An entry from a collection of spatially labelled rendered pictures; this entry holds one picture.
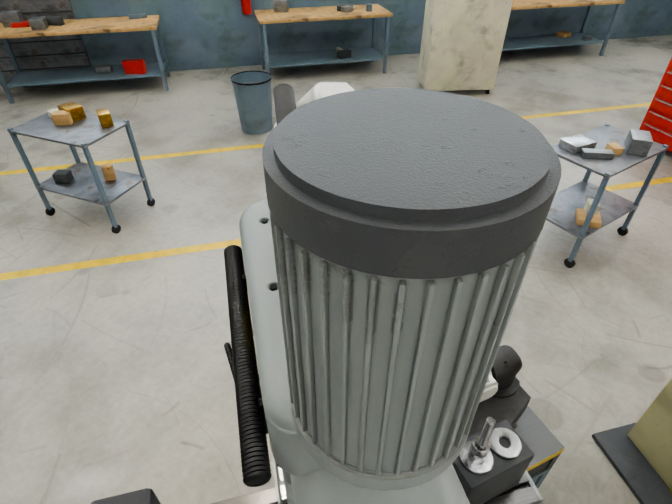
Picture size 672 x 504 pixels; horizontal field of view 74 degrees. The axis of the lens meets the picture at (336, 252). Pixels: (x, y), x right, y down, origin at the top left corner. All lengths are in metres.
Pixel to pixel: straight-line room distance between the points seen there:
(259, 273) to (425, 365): 0.40
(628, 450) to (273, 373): 2.61
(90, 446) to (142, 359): 0.58
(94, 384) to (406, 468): 2.83
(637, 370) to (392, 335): 3.19
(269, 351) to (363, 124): 0.34
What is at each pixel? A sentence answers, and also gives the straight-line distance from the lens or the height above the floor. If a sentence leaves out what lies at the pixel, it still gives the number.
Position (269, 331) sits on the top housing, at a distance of 0.60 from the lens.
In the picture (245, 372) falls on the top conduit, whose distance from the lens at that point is 0.67.
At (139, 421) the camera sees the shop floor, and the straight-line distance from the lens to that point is 2.93.
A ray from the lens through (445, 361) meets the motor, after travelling 0.34.
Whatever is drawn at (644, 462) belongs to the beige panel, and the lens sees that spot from 3.02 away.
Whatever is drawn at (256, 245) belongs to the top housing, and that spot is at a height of 1.89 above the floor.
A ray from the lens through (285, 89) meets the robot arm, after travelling 0.76.
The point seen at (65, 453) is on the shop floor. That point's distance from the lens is 2.99.
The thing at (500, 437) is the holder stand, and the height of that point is 1.12.
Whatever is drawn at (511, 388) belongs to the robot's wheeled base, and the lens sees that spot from 2.25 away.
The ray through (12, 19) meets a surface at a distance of 8.00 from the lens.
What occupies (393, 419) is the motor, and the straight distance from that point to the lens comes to 0.39.
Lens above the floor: 2.34
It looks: 39 degrees down
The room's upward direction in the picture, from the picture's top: straight up
